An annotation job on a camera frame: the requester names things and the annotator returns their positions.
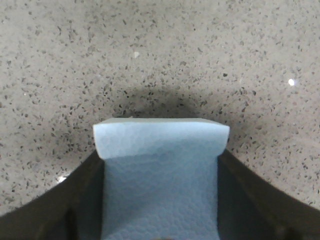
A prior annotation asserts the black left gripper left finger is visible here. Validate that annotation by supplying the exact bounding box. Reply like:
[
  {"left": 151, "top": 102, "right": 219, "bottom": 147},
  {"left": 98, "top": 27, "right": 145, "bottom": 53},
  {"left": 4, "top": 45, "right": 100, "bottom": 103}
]
[{"left": 0, "top": 151, "right": 105, "bottom": 240}]

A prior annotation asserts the light blue foam cube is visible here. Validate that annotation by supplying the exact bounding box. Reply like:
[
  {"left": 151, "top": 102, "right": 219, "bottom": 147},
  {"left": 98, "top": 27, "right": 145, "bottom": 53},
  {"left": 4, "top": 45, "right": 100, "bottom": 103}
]
[{"left": 93, "top": 118, "right": 230, "bottom": 240}]

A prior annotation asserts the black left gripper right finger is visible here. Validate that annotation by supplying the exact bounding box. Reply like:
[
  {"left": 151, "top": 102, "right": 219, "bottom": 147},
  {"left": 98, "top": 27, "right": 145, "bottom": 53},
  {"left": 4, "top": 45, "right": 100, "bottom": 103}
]
[{"left": 217, "top": 150, "right": 320, "bottom": 240}]

